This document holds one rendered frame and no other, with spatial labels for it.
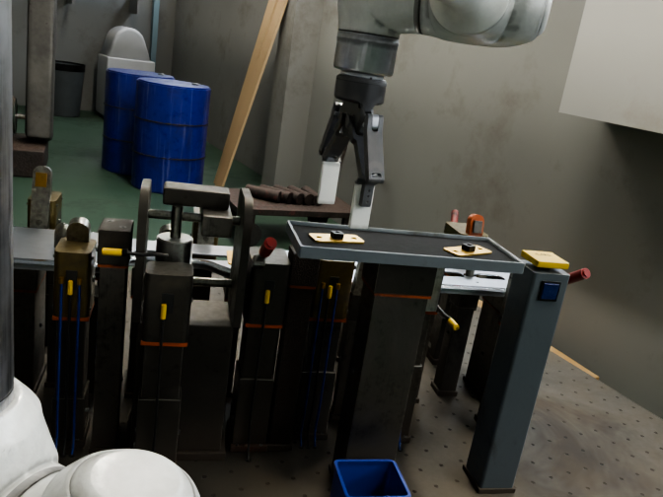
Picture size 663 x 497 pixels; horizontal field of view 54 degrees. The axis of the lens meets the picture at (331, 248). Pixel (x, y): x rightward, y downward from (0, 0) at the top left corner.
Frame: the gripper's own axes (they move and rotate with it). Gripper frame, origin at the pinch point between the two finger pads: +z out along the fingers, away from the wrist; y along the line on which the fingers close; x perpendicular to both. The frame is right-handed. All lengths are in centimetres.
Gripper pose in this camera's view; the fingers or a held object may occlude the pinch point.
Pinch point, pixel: (341, 208)
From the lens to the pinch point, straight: 102.7
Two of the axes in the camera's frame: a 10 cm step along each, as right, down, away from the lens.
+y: -3.6, -3.3, 8.7
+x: -9.2, -0.2, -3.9
